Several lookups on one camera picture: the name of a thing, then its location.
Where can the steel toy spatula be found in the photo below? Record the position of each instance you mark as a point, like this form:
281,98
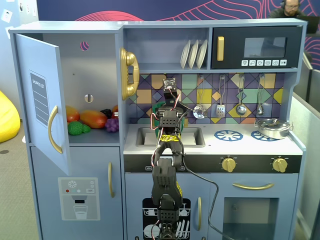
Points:
220,111

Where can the gold stove knob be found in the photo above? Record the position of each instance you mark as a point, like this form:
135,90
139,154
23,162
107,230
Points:
228,164
279,165

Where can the steel pot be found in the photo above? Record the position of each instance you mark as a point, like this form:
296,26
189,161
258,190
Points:
273,132

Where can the small wrist camera board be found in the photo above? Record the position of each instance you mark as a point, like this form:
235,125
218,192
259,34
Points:
169,83

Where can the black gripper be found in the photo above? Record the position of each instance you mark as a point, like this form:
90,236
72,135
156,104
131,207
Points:
173,100

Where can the dark toy blackberry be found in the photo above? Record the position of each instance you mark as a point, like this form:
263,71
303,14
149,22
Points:
106,113

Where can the steel toy spoon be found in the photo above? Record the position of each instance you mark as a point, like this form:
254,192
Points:
260,110

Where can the green toy broccoli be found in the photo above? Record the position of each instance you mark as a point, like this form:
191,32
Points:
76,128

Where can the blue toy play kitchen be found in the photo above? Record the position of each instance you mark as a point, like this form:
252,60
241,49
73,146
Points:
250,150

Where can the yellow beanbag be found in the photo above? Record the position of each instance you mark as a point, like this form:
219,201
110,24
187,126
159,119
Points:
7,120

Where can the steel toy skimmer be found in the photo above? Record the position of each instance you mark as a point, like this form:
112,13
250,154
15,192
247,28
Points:
200,112

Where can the grey toy sink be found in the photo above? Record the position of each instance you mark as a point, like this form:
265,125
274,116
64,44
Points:
147,138

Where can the bearded person with headphones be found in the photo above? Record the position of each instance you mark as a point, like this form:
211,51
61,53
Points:
287,11

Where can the white toy plate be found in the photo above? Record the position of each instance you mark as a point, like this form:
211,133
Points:
193,55
202,53
185,56

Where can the grey desk divider panel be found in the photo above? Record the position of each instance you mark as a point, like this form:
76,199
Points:
310,150

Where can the gold toy telephone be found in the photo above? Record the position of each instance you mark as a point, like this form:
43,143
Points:
130,75

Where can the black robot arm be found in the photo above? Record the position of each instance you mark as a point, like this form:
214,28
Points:
163,180

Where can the red orange toy peach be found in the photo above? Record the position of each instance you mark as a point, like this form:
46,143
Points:
72,114

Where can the steel pot lid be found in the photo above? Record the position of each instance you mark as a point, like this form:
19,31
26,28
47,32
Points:
271,123

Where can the orange toy mango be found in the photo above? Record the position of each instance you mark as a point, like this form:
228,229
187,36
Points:
93,119

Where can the white paper drawing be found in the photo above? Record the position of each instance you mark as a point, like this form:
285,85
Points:
6,15

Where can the steel toy ladle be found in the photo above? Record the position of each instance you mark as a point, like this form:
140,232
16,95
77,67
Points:
241,109

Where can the purple toy grapes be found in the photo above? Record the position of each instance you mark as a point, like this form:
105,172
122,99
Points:
112,125

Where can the blue fridge door shopping list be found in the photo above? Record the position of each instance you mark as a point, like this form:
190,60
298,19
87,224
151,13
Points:
32,62

